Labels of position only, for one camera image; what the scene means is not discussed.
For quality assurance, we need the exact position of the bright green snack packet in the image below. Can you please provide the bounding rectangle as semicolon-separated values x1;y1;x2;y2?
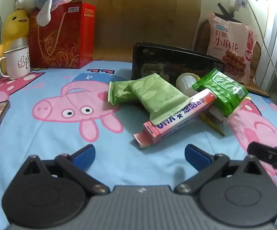
192;69;249;118

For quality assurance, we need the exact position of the pink cardboard box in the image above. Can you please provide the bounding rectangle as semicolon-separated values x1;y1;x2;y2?
133;88;217;149

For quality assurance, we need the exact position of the cartoon pig printed bedsheet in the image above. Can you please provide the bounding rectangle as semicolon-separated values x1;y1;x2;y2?
0;60;277;230

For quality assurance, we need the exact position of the pink twisted dough snack bag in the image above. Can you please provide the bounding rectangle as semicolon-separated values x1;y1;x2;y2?
207;13;258;84

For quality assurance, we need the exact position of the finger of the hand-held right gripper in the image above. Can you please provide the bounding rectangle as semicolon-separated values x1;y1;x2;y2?
247;141;277;179

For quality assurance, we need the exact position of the wooden board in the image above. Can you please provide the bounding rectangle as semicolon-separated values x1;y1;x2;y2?
16;0;202;63

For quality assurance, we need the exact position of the yellow green snack packet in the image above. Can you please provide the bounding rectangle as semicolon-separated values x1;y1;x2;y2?
199;107;227;137

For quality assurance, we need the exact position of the white enamel mug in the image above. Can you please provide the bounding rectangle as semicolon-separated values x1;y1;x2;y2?
0;45;31;81

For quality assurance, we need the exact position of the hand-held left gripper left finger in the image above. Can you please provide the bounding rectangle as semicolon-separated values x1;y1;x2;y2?
21;144;110;195

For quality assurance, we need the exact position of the pale green snack packet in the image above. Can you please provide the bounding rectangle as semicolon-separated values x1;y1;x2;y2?
108;80;140;105
125;73;193;125

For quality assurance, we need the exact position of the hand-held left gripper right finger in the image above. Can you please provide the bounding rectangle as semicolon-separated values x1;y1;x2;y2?
174;144;265;194

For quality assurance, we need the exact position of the yellow duck plush toy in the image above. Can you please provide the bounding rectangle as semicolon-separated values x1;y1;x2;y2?
0;10;31;64

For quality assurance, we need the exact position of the black cardboard box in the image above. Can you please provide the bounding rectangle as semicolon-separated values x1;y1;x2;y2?
132;42;227;87

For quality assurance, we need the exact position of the aluminium window frame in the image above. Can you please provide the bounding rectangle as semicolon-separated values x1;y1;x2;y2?
260;3;277;119

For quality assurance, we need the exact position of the red gift box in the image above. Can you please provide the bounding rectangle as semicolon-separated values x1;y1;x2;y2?
28;1;97;69

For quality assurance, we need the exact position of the white jelly cup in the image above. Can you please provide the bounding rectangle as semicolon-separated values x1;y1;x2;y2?
176;72;200;96

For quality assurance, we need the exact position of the black tape strip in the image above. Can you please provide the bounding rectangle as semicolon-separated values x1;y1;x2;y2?
216;2;235;20

